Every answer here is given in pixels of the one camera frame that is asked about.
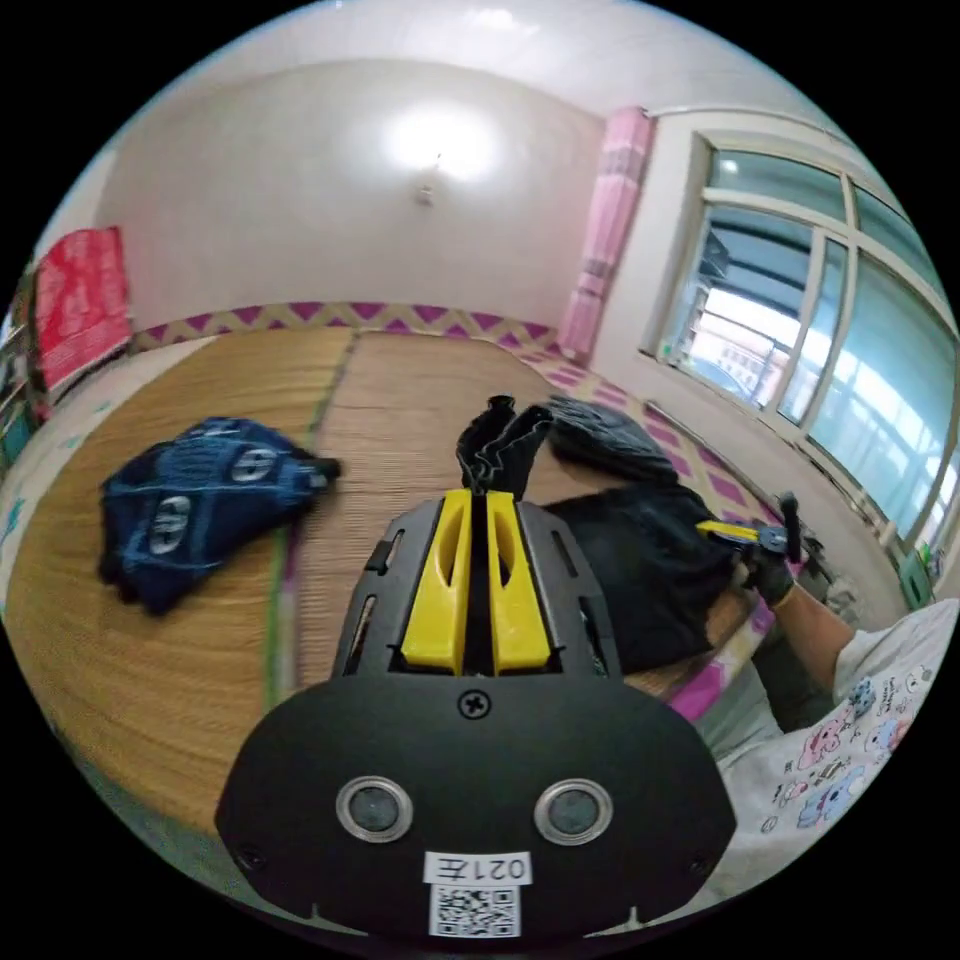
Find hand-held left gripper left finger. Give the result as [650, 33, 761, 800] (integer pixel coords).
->
[399, 488, 474, 673]

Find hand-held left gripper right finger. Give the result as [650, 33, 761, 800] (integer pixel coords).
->
[485, 491, 555, 675]

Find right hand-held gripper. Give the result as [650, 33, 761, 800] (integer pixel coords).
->
[695, 520, 810, 580]

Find black jeans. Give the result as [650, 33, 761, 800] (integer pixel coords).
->
[452, 394, 753, 676]

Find person's right forearm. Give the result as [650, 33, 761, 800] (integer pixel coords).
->
[770, 584, 862, 703]

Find person's right hand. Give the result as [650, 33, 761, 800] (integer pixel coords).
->
[738, 553, 798, 610]

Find window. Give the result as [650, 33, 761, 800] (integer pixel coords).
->
[637, 128, 960, 560]

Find person's body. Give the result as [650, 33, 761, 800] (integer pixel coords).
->
[688, 596, 960, 905]

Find blue patterned garment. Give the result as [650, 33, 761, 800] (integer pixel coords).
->
[97, 417, 343, 616]

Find bed with woven mat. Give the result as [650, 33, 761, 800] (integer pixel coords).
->
[0, 301, 834, 871]

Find pink curtain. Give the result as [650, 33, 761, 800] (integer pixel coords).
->
[557, 104, 655, 369]

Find red patterned hanging cloth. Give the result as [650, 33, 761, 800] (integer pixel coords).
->
[32, 224, 138, 393]

